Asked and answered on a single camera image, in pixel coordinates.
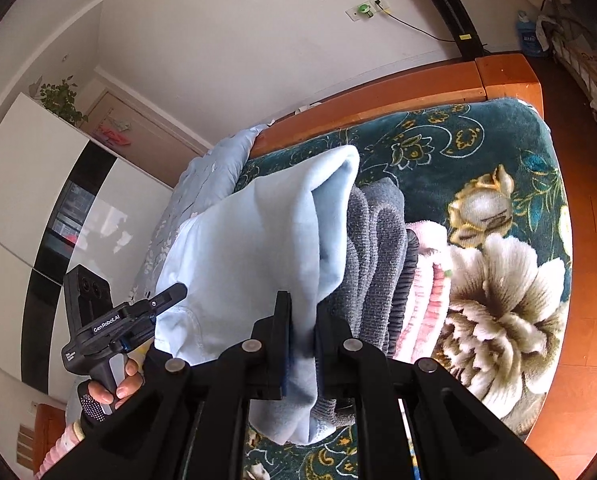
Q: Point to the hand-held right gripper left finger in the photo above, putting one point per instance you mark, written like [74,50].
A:
[281,340]

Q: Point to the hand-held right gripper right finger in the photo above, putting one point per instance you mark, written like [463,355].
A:
[328,355]

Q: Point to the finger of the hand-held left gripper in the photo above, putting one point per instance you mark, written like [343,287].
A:
[168,296]

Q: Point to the light blue T-shirt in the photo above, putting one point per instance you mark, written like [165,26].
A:
[258,240]

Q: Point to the clothes hanging on chair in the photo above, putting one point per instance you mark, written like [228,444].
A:
[373,250]

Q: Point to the person's left hand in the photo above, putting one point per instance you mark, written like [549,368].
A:
[126,385]

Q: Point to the wooden headboard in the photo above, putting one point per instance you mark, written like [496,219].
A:
[46,420]

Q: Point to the pink folded garment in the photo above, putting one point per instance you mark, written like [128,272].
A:
[428,300]

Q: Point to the light blue floral quilt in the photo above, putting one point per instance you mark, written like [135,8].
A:
[203,180]

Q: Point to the white glossy wardrobe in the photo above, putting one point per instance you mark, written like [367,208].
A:
[13,185]

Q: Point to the brown wooden door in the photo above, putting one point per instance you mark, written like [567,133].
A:
[143,140]

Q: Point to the pink door hanging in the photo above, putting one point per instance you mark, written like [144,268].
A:
[113,132]

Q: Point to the green potted plant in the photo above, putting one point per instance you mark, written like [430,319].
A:
[61,100]

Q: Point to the teal floral bed blanket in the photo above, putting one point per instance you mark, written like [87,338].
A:
[518,170]

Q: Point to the blue plastic bottle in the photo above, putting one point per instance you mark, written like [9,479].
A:
[531,37]

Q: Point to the covered floor fan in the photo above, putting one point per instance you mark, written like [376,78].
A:
[586,65]

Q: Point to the wooden bed frame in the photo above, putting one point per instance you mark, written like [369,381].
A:
[403,105]

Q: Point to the white wall socket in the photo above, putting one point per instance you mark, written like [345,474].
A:
[363,9]

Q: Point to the black metal post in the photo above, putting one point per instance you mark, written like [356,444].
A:
[448,5]

